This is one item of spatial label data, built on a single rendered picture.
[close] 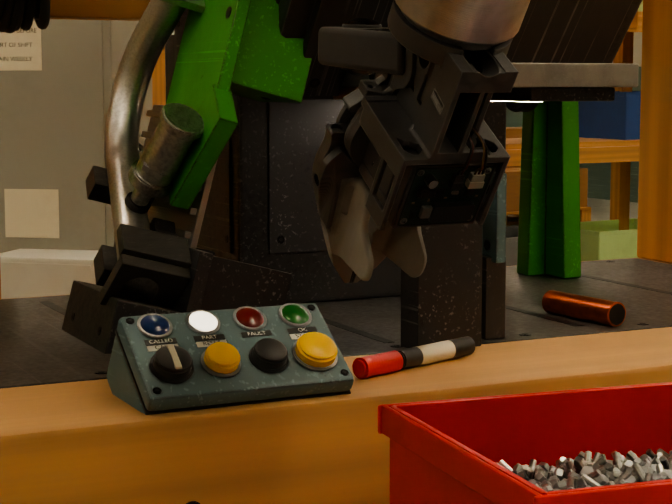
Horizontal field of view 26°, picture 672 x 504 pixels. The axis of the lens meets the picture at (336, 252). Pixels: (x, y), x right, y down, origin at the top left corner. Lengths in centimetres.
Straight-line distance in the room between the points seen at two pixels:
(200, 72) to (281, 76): 7
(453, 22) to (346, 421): 33
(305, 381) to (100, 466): 15
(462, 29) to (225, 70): 43
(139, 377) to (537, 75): 39
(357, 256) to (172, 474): 19
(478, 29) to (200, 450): 35
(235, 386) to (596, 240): 582
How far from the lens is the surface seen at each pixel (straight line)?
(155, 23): 129
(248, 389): 98
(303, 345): 100
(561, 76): 114
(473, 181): 85
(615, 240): 681
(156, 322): 100
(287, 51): 123
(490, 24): 80
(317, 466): 101
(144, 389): 96
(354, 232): 90
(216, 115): 117
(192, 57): 126
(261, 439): 98
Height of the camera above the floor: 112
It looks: 7 degrees down
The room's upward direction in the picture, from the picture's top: straight up
